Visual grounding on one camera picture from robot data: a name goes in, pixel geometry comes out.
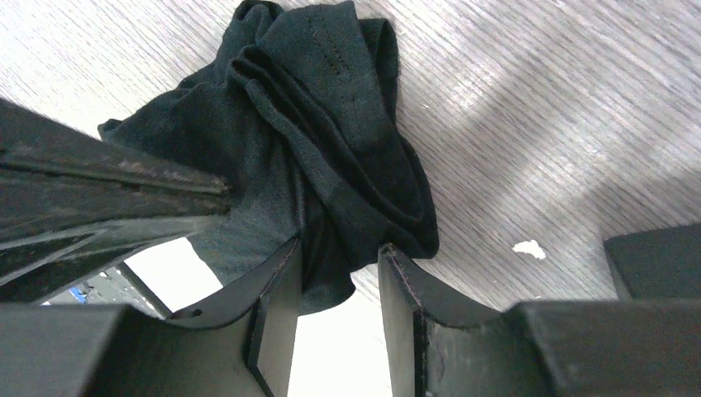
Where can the black compartment storage box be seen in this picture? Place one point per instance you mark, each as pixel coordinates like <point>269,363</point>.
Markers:
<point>658,264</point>

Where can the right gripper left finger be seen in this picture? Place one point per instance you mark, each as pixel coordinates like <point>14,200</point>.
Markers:
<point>236,342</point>

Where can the plain black underwear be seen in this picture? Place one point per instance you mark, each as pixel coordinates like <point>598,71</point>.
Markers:
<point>298,114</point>

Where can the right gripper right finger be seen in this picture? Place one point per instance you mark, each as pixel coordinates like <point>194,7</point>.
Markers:
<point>443,343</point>

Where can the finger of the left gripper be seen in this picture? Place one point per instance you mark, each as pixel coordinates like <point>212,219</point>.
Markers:
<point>31,141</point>
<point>58,230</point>

